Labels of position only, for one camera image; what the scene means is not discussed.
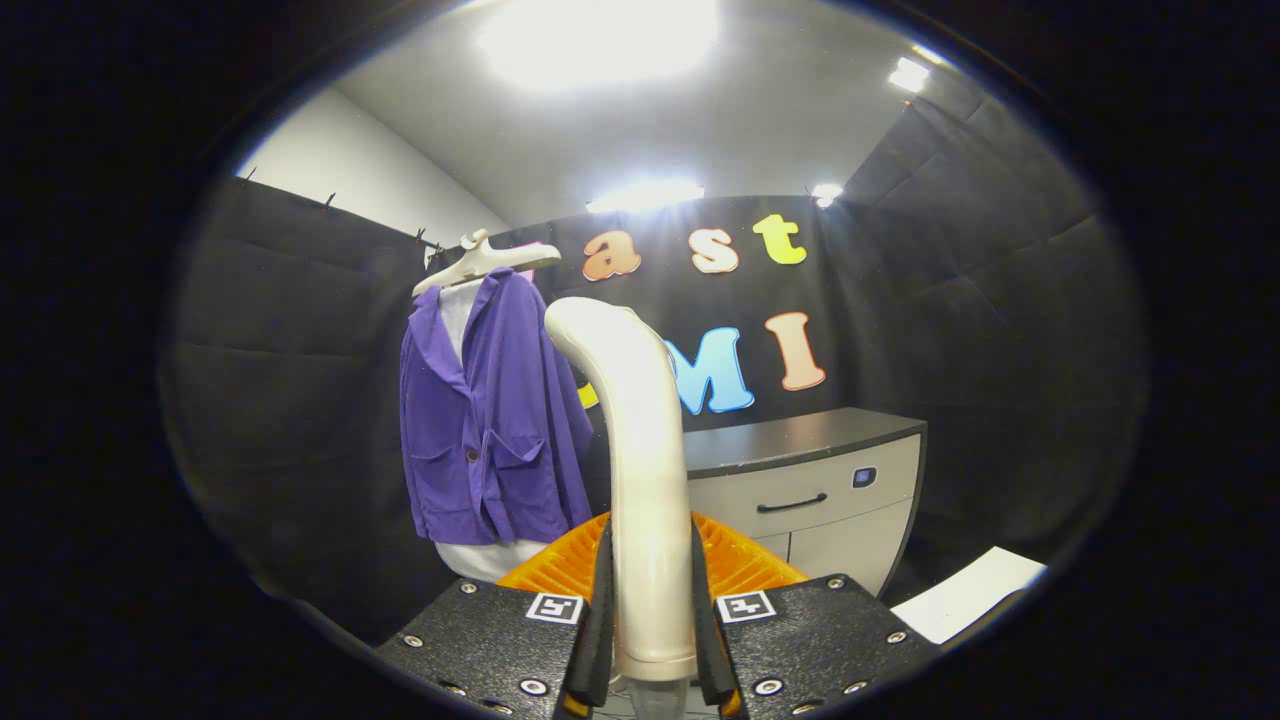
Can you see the purple jacket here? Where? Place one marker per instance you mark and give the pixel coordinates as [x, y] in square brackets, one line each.
[500, 420]

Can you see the large ceiling light panel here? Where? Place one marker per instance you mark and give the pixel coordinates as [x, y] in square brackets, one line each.
[600, 40]

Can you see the white flat board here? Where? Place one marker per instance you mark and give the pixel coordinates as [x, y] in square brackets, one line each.
[965, 595]

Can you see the white clothes hanger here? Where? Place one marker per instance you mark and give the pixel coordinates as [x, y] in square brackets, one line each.
[490, 258]

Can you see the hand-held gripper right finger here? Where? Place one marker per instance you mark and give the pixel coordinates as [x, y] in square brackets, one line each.
[800, 640]

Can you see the white garment form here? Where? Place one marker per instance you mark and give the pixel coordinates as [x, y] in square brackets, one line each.
[490, 560]

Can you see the double ceiling light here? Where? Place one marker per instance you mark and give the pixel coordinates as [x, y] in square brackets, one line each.
[910, 73]

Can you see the small ceiling light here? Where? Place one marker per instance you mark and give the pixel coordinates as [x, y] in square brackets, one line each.
[827, 192]

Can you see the grey cabinet with dark top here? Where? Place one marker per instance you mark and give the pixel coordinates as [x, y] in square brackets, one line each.
[850, 540]

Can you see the white garment steamer head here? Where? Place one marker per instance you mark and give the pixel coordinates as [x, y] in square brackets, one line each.
[645, 450]

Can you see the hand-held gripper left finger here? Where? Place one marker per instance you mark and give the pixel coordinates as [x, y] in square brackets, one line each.
[500, 640]

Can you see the long ceiling light bar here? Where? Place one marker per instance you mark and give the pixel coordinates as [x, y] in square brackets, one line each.
[645, 195]

